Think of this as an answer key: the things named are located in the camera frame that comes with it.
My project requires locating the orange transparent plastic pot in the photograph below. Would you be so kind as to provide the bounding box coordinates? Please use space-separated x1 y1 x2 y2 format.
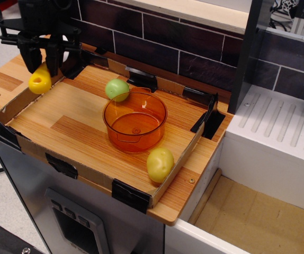
103 87 168 152

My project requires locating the dark grey vertical post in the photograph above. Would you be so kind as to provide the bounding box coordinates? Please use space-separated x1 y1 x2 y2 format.
228 1 273 114

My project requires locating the yellow handled white toy knife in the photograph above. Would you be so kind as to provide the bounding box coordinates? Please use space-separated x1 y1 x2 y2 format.
28 34 71 95

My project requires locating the green toy apple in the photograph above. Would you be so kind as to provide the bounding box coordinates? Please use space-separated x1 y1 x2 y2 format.
105 79 130 102

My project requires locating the yellow toy potato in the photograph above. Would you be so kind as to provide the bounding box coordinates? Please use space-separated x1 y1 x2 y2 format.
146 148 174 183

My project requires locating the white toy sink drainboard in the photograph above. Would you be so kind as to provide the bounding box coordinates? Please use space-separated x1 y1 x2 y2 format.
219 86 304 209

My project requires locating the cardboard fence with black tape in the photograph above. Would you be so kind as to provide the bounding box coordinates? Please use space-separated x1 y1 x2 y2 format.
0 54 233 222

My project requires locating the grey toy oven front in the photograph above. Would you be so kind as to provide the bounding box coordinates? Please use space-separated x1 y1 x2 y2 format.
0 142 165 253

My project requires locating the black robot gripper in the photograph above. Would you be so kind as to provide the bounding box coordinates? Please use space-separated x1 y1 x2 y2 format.
0 1 81 77

